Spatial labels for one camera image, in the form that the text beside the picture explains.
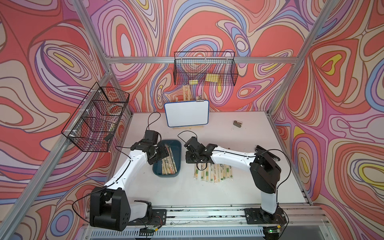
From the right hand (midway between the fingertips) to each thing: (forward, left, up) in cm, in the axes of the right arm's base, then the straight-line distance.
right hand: (189, 162), depth 88 cm
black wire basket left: (+9, +42, +30) cm, 53 cm away
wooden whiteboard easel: (+34, 0, +21) cm, 40 cm away
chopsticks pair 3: (-4, -11, -5) cm, 13 cm away
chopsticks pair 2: (-5, -8, -5) cm, 10 cm away
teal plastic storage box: (+11, +8, -1) cm, 14 cm away
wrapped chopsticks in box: (+1, +13, -4) cm, 13 cm away
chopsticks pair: (-4, -4, -5) cm, 8 cm away
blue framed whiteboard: (+31, 0, +10) cm, 32 cm away
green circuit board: (-33, +21, -7) cm, 40 cm away
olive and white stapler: (+32, -38, -4) cm, 50 cm away
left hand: (+2, +14, +6) cm, 15 cm away
